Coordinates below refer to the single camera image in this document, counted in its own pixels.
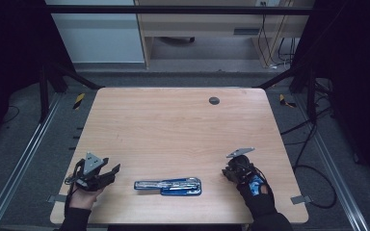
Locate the hand-held gripper cable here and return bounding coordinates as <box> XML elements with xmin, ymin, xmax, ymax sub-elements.
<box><xmin>251</xmin><ymin>163</ymin><xmax>271</xmax><ymax>193</ymax></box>
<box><xmin>65</xmin><ymin>159</ymin><xmax>86</xmax><ymax>219</ymax></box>

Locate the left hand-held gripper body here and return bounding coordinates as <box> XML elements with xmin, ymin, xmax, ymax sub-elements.
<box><xmin>73</xmin><ymin>151</ymin><xmax>115</xmax><ymax>193</ymax></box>

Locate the thin black floor cable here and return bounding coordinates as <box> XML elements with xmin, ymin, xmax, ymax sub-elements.
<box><xmin>0</xmin><ymin>105</ymin><xmax>21</xmax><ymax>124</ymax></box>

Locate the black frame crossbar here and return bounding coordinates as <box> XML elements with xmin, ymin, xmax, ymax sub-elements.
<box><xmin>44</xmin><ymin>4</ymin><xmax>316</xmax><ymax>16</ymax></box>

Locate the right hand-held gripper cable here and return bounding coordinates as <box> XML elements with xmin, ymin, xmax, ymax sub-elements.
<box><xmin>251</xmin><ymin>163</ymin><xmax>271</xmax><ymax>193</ymax></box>

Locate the black hanging cable bundle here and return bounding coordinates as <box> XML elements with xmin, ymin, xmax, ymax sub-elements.
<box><xmin>277</xmin><ymin>37</ymin><xmax>298</xmax><ymax>66</ymax></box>

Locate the yellow hanging cable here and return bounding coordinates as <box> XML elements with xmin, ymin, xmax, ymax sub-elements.
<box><xmin>258</xmin><ymin>13</ymin><xmax>290</xmax><ymax>68</ymax></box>

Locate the long black floor cable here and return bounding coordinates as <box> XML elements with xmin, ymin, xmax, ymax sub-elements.
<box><xmin>280</xmin><ymin>105</ymin><xmax>338</xmax><ymax>210</ymax></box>

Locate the white cabinet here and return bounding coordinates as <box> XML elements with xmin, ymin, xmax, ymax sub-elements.
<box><xmin>44</xmin><ymin>0</ymin><xmax>145</xmax><ymax>64</ymax></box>

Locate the person's right hand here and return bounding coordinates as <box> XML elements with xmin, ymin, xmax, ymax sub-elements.
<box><xmin>237</xmin><ymin>172</ymin><xmax>276</xmax><ymax>218</ymax></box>

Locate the grey table corner bracket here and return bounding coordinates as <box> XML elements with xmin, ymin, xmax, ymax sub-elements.
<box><xmin>46</xmin><ymin>193</ymin><xmax>69</xmax><ymax>204</ymax></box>
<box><xmin>290</xmin><ymin>194</ymin><xmax>313</xmax><ymax>205</ymax></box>

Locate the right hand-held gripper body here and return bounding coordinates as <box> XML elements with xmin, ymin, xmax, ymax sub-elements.
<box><xmin>225</xmin><ymin>147</ymin><xmax>256</xmax><ymax>185</ymax></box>

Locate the light wooden desk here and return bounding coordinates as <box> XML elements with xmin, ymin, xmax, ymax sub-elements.
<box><xmin>134</xmin><ymin>0</ymin><xmax>316</xmax><ymax>68</ymax></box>

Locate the black curtain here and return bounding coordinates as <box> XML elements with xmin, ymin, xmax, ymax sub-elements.
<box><xmin>0</xmin><ymin>0</ymin><xmax>75</xmax><ymax>152</ymax></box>
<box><xmin>293</xmin><ymin>0</ymin><xmax>370</xmax><ymax>193</ymax></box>

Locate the person's left hand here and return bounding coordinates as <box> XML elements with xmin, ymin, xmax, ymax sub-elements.
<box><xmin>68</xmin><ymin>188</ymin><xmax>104</xmax><ymax>211</ymax></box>

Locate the left hand-held gripper cable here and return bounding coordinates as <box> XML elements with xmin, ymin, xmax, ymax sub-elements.
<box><xmin>65</xmin><ymin>159</ymin><xmax>86</xmax><ymax>219</ymax></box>

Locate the aluminium floor rail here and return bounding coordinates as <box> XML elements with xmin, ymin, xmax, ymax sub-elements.
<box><xmin>293</xmin><ymin>94</ymin><xmax>370</xmax><ymax>231</ymax></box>
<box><xmin>0</xmin><ymin>92</ymin><xmax>64</xmax><ymax>231</ymax></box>

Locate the black metal stand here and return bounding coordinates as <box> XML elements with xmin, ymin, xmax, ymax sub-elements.
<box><xmin>253</xmin><ymin>64</ymin><xmax>319</xmax><ymax>121</ymax></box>
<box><xmin>38</xmin><ymin>62</ymin><xmax>105</xmax><ymax>123</ymax></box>

